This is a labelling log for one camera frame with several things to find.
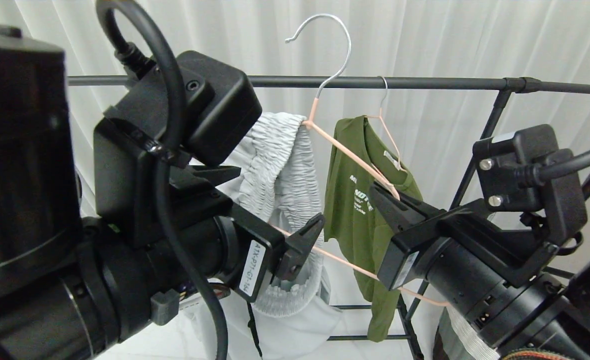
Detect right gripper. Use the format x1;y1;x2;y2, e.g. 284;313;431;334
376;227;556;348

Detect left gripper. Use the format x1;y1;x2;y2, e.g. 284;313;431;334
95;165;326;346

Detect pale grey shorts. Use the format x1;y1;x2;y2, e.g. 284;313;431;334
175;112;344;360

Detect green shirt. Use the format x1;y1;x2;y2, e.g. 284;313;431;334
323;116;424;343

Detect pink clothes hanger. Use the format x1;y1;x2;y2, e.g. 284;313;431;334
270;13;451;307
365;76;407;173

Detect white laundry basket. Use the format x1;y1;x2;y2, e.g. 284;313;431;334
432;304;501;360

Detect black clothes rack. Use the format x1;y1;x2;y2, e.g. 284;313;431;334
67;75;590;360

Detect white curtain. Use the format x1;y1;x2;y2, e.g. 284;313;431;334
0;0;590;281

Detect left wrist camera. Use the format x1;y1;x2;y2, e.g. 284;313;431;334
93;50;263;248

